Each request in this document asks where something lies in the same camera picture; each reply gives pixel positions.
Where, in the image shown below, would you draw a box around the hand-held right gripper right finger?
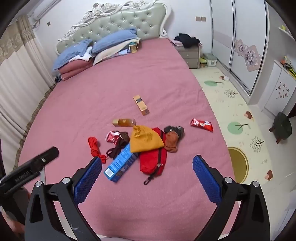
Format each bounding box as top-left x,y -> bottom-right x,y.
193,155 -> 271,241

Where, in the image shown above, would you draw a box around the dark grey sock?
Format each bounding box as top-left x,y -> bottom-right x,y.
164,125 -> 185,139

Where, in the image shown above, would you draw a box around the dark green stool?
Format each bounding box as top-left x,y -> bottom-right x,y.
269,112 -> 292,144

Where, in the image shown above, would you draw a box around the golden cardboard box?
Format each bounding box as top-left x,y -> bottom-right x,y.
133,95 -> 150,116

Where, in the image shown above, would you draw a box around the blue cardboard box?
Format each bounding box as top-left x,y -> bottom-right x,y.
104,143 -> 139,183

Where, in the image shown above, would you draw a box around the beige curtain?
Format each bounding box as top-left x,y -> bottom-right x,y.
0,16 -> 57,167

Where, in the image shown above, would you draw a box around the red snack wrapper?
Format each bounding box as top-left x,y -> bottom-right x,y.
190,118 -> 213,132

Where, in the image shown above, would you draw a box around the red zip bag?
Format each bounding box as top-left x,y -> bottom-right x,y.
139,127 -> 168,186

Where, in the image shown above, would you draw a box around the red foil wrapper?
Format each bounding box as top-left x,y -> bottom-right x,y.
105,131 -> 121,144

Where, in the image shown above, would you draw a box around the person's left hand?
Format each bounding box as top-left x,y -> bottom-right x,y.
0,205 -> 25,234

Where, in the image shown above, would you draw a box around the white low cabinet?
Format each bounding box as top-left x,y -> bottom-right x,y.
258,59 -> 296,116

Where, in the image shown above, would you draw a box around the white storage box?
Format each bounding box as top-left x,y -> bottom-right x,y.
202,53 -> 218,66

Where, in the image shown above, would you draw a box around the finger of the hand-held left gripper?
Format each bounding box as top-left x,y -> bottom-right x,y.
17,146 -> 59,174

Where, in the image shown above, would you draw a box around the large blue pillow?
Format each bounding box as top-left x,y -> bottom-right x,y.
91,28 -> 139,55

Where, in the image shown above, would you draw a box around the yellow cloth pouch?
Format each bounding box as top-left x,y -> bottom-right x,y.
130,125 -> 165,153

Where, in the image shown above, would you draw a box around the white sliding wardrobe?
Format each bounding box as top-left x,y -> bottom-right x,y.
209,0 -> 270,95

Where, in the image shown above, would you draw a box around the brown sock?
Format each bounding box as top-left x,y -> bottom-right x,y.
106,132 -> 130,160

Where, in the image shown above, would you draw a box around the white wall shelf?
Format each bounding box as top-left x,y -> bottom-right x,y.
279,24 -> 294,36

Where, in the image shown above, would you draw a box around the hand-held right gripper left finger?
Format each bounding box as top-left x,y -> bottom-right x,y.
24,156 -> 103,241

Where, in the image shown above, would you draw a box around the cream pillow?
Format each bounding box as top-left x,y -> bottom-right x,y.
94,40 -> 141,65

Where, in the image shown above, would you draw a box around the orange sock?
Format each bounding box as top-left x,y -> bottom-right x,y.
164,131 -> 179,153

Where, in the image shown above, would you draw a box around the white patterned cloth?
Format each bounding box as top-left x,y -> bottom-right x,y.
82,46 -> 93,62

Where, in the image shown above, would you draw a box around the small blue pillow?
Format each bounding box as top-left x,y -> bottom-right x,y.
53,39 -> 93,70

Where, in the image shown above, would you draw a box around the red rope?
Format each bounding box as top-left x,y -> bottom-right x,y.
88,137 -> 109,164

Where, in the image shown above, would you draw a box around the grey nightstand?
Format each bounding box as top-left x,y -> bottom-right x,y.
176,45 -> 200,69

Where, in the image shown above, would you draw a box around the amber liquid bottle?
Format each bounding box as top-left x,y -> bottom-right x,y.
112,118 -> 137,128

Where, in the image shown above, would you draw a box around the black clothes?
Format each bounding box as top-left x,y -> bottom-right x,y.
173,33 -> 201,48

